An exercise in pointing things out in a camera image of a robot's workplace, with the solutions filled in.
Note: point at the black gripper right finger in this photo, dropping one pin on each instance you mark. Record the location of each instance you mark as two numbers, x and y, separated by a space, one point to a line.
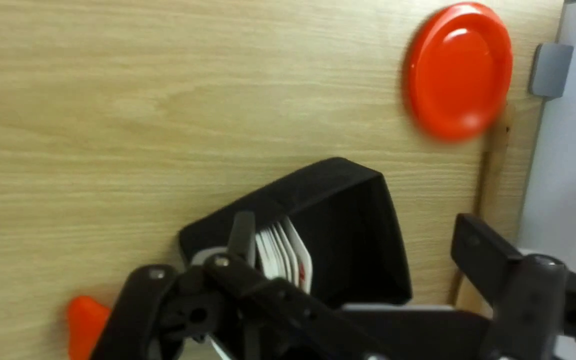
528 301

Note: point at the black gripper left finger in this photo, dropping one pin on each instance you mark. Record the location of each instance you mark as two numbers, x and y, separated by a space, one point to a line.
169 312

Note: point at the white book red orange print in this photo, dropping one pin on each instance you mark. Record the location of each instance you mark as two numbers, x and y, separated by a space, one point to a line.
300 256

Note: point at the black bookcase box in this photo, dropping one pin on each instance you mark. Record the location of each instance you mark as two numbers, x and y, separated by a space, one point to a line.
361 233

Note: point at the orange toy pepper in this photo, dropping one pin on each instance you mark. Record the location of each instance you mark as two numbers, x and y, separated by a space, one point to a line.
89 326

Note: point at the orange plastic plate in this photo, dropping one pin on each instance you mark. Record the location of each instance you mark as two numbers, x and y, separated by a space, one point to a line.
459 70

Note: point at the grey partition bracket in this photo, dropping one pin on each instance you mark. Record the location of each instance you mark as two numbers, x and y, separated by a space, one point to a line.
551 70

